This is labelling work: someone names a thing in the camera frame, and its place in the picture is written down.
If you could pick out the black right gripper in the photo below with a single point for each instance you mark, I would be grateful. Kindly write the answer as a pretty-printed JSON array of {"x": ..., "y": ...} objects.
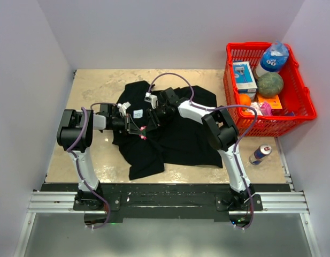
[{"x": 154, "y": 121}]

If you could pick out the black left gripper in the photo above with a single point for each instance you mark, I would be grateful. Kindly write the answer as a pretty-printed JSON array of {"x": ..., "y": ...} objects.
[{"x": 129, "y": 126}]

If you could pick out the black garment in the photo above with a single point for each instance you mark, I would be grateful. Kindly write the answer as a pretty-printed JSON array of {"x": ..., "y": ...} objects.
[{"x": 182, "y": 141}]

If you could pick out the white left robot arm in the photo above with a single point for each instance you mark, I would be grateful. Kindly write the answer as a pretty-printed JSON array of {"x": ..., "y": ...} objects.
[{"x": 75, "y": 136}]

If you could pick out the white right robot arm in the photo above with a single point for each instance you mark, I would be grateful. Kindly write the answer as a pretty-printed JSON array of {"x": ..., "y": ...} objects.
[{"x": 221, "y": 132}]

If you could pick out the orange fruit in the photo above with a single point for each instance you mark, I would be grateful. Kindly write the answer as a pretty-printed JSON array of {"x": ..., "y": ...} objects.
[{"x": 245, "y": 100}]

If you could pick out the blue white box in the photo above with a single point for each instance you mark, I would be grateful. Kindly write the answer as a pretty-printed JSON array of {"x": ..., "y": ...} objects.
[{"x": 244, "y": 78}]

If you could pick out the pink small package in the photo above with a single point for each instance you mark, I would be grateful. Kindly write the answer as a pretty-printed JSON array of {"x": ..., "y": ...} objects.
[{"x": 266, "y": 109}]

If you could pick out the green round melon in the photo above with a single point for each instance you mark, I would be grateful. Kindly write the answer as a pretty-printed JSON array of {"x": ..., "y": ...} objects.
[{"x": 270, "y": 84}]

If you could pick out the orange box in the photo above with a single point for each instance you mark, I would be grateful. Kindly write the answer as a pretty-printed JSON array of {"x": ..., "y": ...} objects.
[{"x": 274, "y": 102}]

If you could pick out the blue silver drink can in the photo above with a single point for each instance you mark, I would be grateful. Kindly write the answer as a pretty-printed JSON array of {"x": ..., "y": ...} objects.
[{"x": 262, "y": 152}]

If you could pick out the blue plastic bag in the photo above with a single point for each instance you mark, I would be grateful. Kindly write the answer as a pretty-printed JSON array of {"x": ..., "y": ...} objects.
[{"x": 272, "y": 60}]

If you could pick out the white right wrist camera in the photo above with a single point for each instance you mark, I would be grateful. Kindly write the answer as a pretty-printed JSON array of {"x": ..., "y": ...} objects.
[{"x": 152, "y": 99}]

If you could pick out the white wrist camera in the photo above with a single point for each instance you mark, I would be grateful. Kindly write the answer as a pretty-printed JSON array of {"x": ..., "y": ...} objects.
[
  {"x": 152, "y": 99},
  {"x": 122, "y": 108}
]

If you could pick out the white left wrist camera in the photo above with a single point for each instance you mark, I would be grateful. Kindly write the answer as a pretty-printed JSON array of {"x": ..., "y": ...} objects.
[{"x": 122, "y": 108}]

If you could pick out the aluminium rail frame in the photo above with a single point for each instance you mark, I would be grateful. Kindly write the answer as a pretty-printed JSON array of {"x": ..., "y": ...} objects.
[{"x": 55, "y": 226}]

